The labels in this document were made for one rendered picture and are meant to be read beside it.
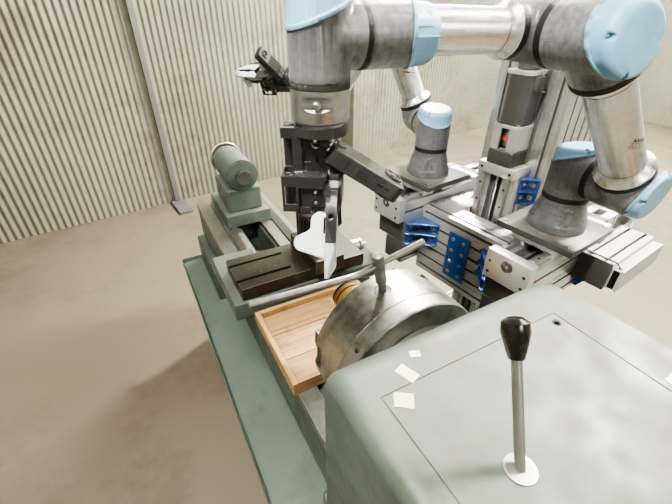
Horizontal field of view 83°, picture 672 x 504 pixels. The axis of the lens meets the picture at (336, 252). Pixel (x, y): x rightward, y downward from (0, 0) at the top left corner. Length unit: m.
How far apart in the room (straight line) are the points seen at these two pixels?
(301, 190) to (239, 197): 1.20
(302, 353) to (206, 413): 1.12
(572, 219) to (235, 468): 1.61
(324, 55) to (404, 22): 0.11
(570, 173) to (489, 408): 0.73
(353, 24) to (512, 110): 0.89
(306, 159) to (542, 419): 0.45
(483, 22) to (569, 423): 0.61
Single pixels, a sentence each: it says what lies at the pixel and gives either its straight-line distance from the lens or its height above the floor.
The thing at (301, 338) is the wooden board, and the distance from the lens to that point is 1.12.
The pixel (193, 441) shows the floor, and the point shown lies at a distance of 2.07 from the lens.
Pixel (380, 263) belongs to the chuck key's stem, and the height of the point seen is 1.31.
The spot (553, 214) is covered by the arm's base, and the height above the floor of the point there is 1.22.
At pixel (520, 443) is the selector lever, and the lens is 0.51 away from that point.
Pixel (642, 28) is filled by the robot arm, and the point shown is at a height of 1.66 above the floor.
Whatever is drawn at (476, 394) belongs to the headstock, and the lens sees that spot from 0.57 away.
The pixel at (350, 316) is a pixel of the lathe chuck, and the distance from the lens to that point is 0.72.
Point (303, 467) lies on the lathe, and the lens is 1.30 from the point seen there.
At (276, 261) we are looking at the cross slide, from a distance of 1.28.
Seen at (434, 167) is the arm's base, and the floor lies 1.20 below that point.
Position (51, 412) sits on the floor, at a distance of 2.47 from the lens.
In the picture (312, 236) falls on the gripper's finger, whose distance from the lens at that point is 0.53.
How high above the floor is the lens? 1.69
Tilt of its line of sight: 33 degrees down
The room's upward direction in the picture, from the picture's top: straight up
